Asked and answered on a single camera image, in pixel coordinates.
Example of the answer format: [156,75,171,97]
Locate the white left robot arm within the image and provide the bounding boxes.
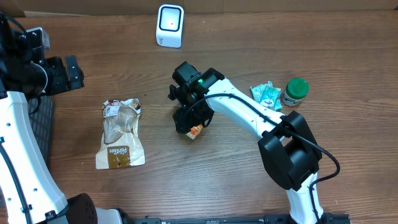
[1,21,131,223]

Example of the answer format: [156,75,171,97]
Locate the white barcode scanner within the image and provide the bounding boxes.
[156,4,185,48]

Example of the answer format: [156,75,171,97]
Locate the teal snack packet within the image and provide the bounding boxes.
[249,80,273,103]

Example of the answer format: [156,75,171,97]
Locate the grey plastic mesh basket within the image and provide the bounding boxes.
[29,96,55,167]

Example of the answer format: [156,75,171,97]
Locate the brown paper bread bag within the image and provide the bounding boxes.
[96,98,146,170]

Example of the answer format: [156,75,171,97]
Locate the orange tissue packet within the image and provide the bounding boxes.
[186,124,203,139]

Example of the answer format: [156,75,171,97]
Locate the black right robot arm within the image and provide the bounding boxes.
[169,62,323,223]

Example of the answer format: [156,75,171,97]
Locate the green lid jar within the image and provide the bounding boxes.
[280,78,309,106]

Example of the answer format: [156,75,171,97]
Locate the small teal tissue packet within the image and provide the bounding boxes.
[260,86,283,111]

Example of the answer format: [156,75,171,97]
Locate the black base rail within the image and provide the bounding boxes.
[130,213,351,224]

